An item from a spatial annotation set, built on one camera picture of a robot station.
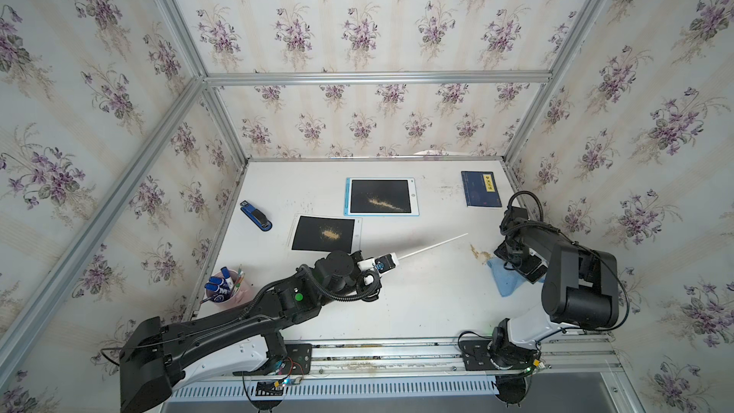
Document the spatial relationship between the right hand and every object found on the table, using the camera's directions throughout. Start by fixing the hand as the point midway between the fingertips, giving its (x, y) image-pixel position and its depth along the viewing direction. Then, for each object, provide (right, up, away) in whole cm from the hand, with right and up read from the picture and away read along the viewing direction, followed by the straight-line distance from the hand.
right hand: (523, 267), depth 89 cm
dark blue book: (-5, +24, +22) cm, 33 cm away
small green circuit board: (-75, -26, -18) cm, 81 cm away
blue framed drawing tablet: (-44, +22, +18) cm, 53 cm away
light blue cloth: (-6, -4, -3) cm, 7 cm away
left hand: (-44, +7, -19) cm, 48 cm away
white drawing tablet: (-67, +9, +9) cm, 69 cm away
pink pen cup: (-89, -3, -11) cm, 89 cm away
